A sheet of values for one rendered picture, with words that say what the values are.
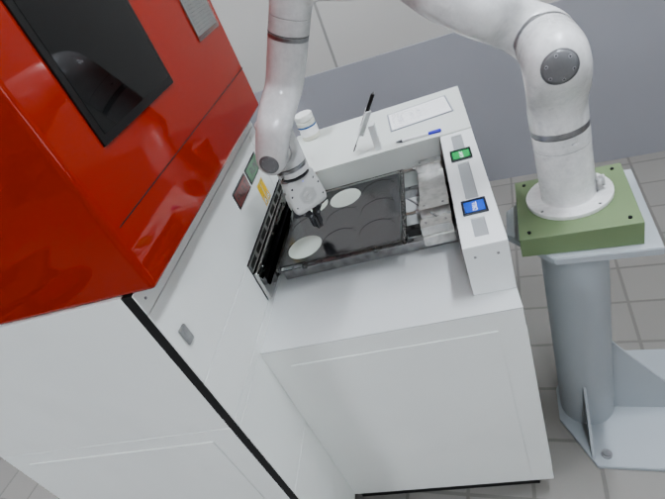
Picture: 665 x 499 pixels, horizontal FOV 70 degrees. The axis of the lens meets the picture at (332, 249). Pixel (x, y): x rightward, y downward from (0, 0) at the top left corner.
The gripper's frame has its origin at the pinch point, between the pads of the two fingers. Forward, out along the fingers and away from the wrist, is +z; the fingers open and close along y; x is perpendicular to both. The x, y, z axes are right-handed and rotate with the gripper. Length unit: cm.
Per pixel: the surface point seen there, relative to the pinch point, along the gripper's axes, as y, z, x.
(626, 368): 54, 74, -52
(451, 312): 5.9, 13.2, -44.1
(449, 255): 19.1, 13.2, -29.4
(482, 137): 137, 65, 85
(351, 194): 17.0, 5.3, 9.8
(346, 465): -31, 69, -19
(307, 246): -5.8, 5.1, -0.4
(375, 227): 10.8, 5.3, -11.6
